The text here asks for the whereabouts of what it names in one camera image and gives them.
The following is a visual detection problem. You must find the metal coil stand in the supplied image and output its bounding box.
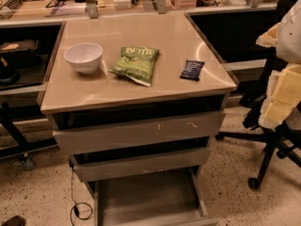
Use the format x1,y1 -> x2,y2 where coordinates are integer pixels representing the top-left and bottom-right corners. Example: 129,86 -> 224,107
0,0 -> 23,20

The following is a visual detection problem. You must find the open bottom drawer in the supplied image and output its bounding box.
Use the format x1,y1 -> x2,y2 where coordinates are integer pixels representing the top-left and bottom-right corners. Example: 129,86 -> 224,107
95,169 -> 218,226

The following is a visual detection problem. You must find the black office chair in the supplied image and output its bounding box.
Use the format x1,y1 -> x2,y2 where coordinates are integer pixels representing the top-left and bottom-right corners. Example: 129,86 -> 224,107
215,0 -> 301,190

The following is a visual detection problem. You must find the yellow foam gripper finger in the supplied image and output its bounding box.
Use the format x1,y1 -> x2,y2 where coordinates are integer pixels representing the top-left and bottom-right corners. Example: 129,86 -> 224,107
259,64 -> 301,129

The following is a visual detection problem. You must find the green chip bag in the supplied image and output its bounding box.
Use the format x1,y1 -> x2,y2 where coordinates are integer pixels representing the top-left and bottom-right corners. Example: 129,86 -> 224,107
110,46 -> 159,87

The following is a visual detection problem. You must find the dark shoe tip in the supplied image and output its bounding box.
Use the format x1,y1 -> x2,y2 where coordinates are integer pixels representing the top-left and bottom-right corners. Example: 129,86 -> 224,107
1,216 -> 24,226

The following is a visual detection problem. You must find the grey drawer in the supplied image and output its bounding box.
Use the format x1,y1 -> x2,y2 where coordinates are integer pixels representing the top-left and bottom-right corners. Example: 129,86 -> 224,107
73,147 -> 210,182
54,111 -> 225,155

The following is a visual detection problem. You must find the black floor cable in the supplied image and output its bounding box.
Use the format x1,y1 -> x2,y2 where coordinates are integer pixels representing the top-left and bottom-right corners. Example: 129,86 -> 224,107
69,160 -> 94,226

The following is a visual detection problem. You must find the middle grey drawer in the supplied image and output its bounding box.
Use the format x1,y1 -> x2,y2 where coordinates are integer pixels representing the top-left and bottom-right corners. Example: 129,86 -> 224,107
73,147 -> 210,182

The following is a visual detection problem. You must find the white ceramic bowl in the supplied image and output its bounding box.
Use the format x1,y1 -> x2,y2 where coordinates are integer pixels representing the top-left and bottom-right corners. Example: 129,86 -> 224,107
64,42 -> 103,74

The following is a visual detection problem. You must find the dark blue rxbar wrapper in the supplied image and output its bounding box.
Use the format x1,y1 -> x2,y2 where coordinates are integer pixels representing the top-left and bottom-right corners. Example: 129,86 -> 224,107
180,59 -> 204,81

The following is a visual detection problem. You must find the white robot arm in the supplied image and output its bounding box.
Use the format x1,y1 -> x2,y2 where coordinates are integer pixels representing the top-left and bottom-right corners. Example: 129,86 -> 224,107
256,0 -> 301,129

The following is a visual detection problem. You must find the top grey drawer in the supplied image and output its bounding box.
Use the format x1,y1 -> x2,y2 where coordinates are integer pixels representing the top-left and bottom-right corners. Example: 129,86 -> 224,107
54,111 -> 225,155

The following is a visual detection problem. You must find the black cart leg with caster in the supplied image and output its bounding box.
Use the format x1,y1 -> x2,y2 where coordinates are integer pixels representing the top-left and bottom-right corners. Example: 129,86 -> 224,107
0,104 -> 56,170

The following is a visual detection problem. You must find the grey drawer cabinet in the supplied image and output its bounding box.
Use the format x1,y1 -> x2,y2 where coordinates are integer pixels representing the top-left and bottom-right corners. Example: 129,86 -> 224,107
40,13 -> 236,226

